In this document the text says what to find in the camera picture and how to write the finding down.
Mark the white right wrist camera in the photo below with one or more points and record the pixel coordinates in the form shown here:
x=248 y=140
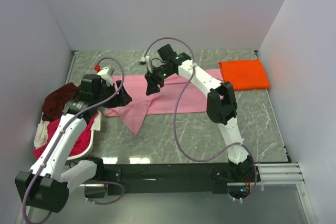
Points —
x=144 y=60

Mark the dark red t shirt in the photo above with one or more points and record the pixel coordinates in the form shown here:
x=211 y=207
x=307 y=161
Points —
x=55 y=102

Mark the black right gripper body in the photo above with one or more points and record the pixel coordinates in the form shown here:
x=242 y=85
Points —
x=155 y=78

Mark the white laundry basket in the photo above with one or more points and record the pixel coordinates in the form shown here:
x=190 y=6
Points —
x=88 y=148

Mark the pink t shirt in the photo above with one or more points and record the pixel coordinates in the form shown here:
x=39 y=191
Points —
x=133 y=114

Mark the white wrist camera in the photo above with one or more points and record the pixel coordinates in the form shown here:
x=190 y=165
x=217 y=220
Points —
x=105 y=73
x=144 y=60

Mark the aluminium rail frame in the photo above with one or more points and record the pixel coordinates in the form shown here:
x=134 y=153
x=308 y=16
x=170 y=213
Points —
x=269 y=174

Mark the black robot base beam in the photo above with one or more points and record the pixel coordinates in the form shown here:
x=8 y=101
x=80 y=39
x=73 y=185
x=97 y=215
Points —
x=174 y=178

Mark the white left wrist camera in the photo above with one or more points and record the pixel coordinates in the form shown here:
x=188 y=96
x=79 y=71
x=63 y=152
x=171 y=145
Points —
x=105 y=73

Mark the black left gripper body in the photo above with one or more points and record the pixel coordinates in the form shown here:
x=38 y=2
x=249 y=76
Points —
x=115 y=94

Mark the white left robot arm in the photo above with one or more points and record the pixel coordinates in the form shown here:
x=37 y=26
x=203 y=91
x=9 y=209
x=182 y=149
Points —
x=46 y=186

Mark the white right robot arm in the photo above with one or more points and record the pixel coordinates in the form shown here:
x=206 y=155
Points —
x=221 y=107

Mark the folded orange t shirt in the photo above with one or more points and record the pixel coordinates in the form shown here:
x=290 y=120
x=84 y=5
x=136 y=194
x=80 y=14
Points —
x=244 y=74

